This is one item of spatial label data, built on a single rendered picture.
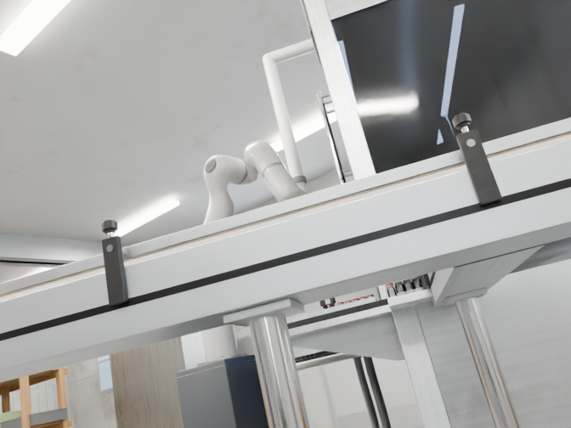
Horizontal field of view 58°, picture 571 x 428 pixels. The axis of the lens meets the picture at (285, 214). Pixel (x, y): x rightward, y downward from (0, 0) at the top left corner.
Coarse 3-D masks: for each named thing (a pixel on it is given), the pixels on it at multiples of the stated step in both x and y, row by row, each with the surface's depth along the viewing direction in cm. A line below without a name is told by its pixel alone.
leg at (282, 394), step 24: (240, 312) 64; (264, 312) 63; (288, 312) 67; (264, 336) 65; (288, 336) 66; (264, 360) 64; (288, 360) 64; (264, 384) 64; (288, 384) 63; (288, 408) 62
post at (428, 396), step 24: (312, 0) 169; (312, 24) 166; (336, 48) 162; (336, 72) 160; (336, 96) 158; (360, 144) 152; (360, 168) 150; (408, 312) 137; (408, 336) 135; (408, 360) 134; (432, 384) 131; (432, 408) 129
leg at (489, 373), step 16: (448, 304) 119; (464, 304) 113; (464, 320) 113; (480, 320) 112; (480, 336) 111; (480, 352) 110; (480, 368) 110; (496, 368) 109; (496, 384) 108; (496, 400) 107; (496, 416) 107; (512, 416) 106
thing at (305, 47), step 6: (300, 42) 290; (306, 42) 289; (312, 42) 288; (282, 48) 292; (288, 48) 291; (294, 48) 290; (300, 48) 289; (306, 48) 289; (312, 48) 290; (264, 54) 294; (270, 54) 292; (276, 54) 292; (282, 54) 291; (288, 54) 291; (294, 54) 291; (300, 54) 292; (276, 60) 293; (282, 60) 294
